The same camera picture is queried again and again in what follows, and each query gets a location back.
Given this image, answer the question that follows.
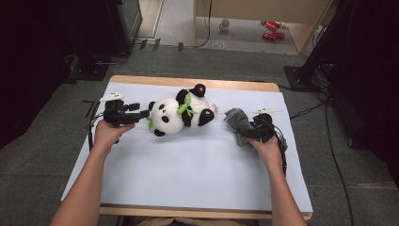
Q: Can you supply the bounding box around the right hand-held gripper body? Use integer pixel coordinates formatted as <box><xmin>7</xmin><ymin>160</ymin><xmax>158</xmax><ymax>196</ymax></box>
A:
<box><xmin>252</xmin><ymin>108</ymin><xmax>283</xmax><ymax>144</ymax></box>

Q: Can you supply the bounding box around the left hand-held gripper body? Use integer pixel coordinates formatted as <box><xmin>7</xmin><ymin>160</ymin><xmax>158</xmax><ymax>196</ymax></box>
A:
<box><xmin>99</xmin><ymin>91</ymin><xmax>141</xmax><ymax>128</ymax></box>

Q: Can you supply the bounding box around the grey cloth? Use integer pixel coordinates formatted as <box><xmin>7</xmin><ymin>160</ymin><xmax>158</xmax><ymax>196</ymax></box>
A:
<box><xmin>223</xmin><ymin>107</ymin><xmax>262</xmax><ymax>149</ymax></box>

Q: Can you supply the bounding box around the panda plush toy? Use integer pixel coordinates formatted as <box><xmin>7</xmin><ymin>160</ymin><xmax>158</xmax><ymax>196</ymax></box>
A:
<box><xmin>146</xmin><ymin>83</ymin><xmax>218</xmax><ymax>137</ymax></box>

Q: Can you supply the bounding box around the person's left hand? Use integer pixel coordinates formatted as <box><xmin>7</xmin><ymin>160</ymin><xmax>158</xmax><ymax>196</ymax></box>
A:
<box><xmin>93</xmin><ymin>120</ymin><xmax>136</xmax><ymax>153</ymax></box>

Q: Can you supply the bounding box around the wooden table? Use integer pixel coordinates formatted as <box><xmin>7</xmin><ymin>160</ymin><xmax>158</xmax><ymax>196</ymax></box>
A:
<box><xmin>59</xmin><ymin>74</ymin><xmax>314</xmax><ymax>220</ymax></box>

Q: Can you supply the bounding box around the black stand base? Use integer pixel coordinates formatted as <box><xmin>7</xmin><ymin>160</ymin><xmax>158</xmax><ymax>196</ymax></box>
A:
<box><xmin>69</xmin><ymin>56</ymin><xmax>111</xmax><ymax>83</ymax></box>
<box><xmin>283</xmin><ymin>65</ymin><xmax>318</xmax><ymax>92</ymax></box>

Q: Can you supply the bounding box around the black cabinet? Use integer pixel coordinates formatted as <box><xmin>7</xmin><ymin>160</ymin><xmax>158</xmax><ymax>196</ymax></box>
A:
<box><xmin>106</xmin><ymin>0</ymin><xmax>144</xmax><ymax>57</ymax></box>

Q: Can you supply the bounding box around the black curtain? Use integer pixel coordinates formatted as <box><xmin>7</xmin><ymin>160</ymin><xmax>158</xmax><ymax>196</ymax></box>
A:
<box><xmin>300</xmin><ymin>0</ymin><xmax>399</xmax><ymax>191</ymax></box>
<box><xmin>0</xmin><ymin>0</ymin><xmax>109</xmax><ymax>151</ymax></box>

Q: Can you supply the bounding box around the person's lap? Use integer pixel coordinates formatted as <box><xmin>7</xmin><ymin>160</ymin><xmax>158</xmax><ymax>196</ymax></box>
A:
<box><xmin>125</xmin><ymin>216</ymin><xmax>252</xmax><ymax>226</ymax></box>

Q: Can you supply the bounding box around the light wooden shelf unit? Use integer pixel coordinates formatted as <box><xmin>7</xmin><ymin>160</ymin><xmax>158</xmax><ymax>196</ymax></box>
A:
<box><xmin>192</xmin><ymin>0</ymin><xmax>334</xmax><ymax>55</ymax></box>

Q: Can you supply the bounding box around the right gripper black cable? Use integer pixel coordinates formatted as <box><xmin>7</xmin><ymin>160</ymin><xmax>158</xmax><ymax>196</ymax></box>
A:
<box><xmin>272</xmin><ymin>124</ymin><xmax>289</xmax><ymax>177</ymax></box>

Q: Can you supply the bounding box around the short black floor cable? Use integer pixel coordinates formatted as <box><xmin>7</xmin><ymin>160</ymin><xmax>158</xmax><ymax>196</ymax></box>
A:
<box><xmin>289</xmin><ymin>102</ymin><xmax>327</xmax><ymax>121</ymax></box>

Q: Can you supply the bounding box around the long black floor cable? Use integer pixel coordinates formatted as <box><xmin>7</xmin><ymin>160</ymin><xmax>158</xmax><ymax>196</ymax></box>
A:
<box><xmin>324</xmin><ymin>93</ymin><xmax>356</xmax><ymax>226</ymax></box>

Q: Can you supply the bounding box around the hanging black cable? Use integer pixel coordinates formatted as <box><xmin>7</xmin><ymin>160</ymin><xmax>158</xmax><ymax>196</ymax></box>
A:
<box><xmin>194</xmin><ymin>0</ymin><xmax>213</xmax><ymax>49</ymax></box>

